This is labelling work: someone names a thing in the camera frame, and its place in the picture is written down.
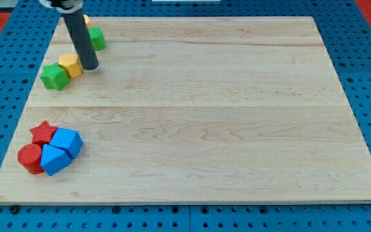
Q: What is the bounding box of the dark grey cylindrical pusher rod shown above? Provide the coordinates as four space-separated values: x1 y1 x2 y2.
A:
62 9 99 70

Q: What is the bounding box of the white and black rod mount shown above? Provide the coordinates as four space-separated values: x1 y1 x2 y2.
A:
39 0 83 13

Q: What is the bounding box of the green cylinder block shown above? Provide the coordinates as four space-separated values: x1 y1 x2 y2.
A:
88 27 107 51

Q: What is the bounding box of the yellow hexagon block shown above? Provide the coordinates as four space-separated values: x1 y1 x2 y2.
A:
59 53 82 79

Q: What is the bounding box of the green star block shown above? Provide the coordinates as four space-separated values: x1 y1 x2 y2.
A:
40 63 70 91

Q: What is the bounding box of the red star block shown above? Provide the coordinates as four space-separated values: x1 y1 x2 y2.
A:
30 121 58 146

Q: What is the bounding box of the yellow block behind rod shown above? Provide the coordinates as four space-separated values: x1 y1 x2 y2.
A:
83 14 92 29

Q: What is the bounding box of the blue cube block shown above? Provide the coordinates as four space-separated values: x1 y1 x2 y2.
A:
50 128 83 159

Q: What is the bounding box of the light wooden board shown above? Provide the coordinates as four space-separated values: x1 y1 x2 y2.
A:
0 16 371 206

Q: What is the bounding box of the blue triangle block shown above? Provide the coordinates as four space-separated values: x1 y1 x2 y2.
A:
40 144 72 176

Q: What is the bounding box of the red cylinder block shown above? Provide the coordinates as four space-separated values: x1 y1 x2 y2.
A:
17 143 44 175

